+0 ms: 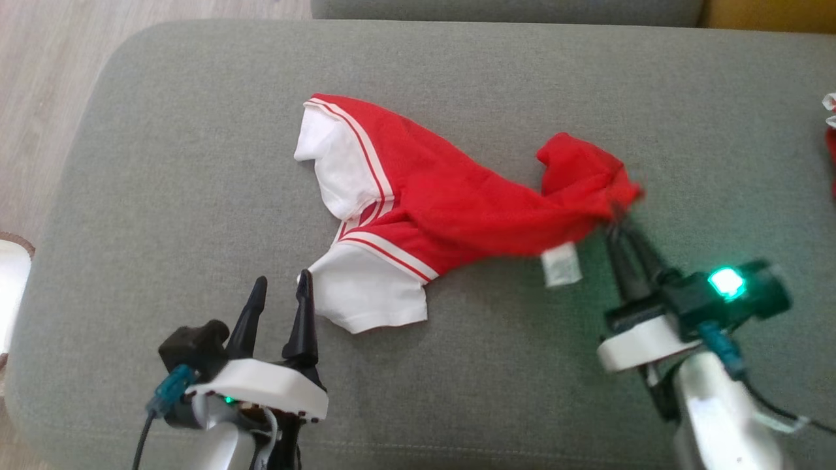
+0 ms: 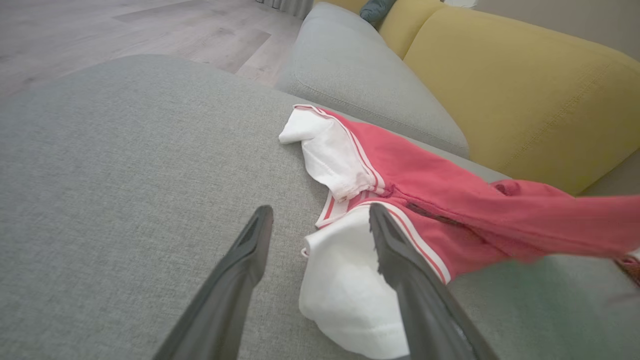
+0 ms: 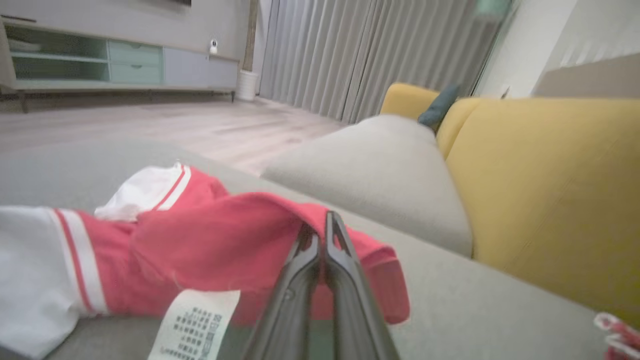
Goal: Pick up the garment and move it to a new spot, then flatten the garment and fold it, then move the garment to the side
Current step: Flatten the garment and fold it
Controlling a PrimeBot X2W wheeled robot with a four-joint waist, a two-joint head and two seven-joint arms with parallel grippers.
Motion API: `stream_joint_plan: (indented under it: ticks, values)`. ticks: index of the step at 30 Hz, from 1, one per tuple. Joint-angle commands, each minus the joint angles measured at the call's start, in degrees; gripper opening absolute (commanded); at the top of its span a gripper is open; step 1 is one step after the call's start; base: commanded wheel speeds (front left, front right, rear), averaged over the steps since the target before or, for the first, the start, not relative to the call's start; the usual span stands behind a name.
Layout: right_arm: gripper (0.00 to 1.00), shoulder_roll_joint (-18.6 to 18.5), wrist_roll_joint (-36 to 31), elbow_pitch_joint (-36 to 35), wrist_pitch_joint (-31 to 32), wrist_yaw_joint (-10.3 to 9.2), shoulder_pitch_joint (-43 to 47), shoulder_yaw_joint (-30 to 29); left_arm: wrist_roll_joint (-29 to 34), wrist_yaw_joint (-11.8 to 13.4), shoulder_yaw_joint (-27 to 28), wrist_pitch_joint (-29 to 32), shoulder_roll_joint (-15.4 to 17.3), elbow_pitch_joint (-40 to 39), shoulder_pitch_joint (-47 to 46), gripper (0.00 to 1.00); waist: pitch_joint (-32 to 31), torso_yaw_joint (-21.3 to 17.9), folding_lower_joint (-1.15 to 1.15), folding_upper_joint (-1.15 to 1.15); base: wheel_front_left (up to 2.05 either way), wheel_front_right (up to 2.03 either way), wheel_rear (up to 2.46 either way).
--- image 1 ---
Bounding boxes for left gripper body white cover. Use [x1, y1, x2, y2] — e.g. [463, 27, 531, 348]
[163, 358, 329, 470]

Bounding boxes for white cable label tag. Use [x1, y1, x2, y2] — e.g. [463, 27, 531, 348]
[751, 411, 811, 435]

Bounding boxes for grey sofa seat cushion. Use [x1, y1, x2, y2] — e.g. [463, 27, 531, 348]
[3, 18, 836, 470]

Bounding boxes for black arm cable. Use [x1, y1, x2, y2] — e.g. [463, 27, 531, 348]
[741, 379, 836, 435]
[131, 411, 157, 470]

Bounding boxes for yellow cushion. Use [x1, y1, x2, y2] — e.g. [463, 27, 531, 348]
[702, 0, 836, 35]

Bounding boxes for teal right camera connector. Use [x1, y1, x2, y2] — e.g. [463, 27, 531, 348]
[696, 320, 747, 381]

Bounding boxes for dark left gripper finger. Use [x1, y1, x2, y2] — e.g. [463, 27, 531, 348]
[281, 268, 320, 369]
[227, 275, 269, 360]

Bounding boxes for teal camera connector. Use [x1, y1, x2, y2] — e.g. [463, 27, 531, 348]
[145, 364, 198, 418]
[696, 320, 747, 381]

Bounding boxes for teal left camera connector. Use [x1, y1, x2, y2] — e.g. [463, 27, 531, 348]
[145, 364, 198, 418]

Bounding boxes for red shorts with number print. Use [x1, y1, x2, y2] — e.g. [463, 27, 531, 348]
[822, 93, 836, 200]

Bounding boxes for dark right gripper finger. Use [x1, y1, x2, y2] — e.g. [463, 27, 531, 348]
[620, 219, 675, 292]
[604, 225, 646, 306]

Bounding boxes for red shirt with white sleeves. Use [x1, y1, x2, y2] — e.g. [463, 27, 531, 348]
[294, 93, 644, 335]

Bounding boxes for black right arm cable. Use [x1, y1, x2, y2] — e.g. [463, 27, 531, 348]
[741, 379, 836, 435]

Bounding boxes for grey sofa back cushion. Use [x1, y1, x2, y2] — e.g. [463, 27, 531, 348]
[310, 0, 709, 28]

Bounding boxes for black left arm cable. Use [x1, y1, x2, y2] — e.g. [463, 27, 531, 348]
[131, 411, 157, 470]

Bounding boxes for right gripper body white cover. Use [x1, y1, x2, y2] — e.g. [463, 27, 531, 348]
[596, 287, 704, 375]

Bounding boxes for white round object brown rim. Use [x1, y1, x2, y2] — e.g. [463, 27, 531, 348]
[0, 232, 35, 369]

